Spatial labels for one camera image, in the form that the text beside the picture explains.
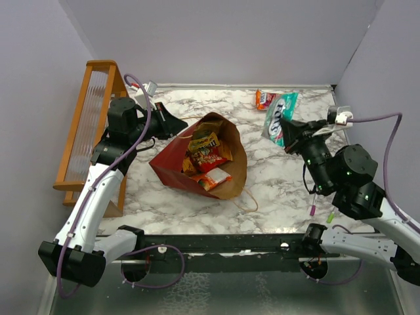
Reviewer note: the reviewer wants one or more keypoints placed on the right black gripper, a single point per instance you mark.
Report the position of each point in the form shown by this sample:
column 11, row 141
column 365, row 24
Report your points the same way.
column 292, row 131

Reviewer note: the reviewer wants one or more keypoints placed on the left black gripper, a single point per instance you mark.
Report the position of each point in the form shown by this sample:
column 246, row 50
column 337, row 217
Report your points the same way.
column 170, row 126

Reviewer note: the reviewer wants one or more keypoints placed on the green Fox's candy bag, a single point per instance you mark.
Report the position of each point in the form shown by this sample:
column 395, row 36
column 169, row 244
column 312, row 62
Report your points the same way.
column 281, row 106

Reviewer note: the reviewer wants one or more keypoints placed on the red brown paper bag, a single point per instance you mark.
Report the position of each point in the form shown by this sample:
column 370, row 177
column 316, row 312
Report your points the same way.
column 167, row 165

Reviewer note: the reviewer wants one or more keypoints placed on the colourful Fox's fruits bag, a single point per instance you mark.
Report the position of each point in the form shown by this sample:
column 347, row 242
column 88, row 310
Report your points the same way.
column 264, row 99

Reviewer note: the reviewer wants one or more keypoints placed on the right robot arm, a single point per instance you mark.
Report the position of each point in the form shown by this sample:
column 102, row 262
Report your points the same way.
column 348, row 176

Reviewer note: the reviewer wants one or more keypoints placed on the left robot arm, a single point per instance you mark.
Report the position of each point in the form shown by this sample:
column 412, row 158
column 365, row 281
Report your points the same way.
column 75, row 254

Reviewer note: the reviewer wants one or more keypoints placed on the gold crispy snack bag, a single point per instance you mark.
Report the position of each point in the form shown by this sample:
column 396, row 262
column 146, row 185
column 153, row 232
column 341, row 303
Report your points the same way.
column 206, row 128

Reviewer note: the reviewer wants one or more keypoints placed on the yellow M&M's bag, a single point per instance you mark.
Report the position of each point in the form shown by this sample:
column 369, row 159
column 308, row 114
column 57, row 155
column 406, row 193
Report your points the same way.
column 206, row 139

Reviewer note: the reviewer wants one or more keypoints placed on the red snack packet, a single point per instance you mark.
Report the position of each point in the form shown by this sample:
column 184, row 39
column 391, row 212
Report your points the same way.
column 206, row 159

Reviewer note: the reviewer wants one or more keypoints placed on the orange white snack packet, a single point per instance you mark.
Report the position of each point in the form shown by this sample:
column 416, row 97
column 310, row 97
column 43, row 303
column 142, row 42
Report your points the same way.
column 211, row 179

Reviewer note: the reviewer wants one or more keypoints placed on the pink marker pen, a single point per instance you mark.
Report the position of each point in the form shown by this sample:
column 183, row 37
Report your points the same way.
column 313, row 206

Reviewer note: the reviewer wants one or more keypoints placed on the wooden rack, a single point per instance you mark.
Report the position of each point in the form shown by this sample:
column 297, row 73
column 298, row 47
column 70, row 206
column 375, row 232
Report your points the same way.
column 102, row 82

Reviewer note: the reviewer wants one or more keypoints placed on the green marker pen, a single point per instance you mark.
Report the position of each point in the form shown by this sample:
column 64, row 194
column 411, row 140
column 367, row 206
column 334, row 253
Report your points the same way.
column 331, row 216

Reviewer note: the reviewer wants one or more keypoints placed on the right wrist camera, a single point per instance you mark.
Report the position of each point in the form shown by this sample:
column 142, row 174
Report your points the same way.
column 338, row 119

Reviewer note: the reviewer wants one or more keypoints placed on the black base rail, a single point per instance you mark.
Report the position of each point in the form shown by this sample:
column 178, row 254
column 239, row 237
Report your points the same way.
column 216, row 253

